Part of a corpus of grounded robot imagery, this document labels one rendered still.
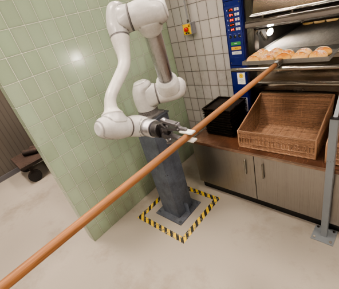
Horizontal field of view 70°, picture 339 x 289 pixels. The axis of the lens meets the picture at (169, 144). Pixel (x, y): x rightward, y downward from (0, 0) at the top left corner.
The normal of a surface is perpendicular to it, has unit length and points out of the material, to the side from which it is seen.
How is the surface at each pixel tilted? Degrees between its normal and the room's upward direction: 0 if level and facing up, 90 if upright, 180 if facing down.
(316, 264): 0
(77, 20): 90
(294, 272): 0
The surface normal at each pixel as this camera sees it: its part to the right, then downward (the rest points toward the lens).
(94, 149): 0.72, 0.17
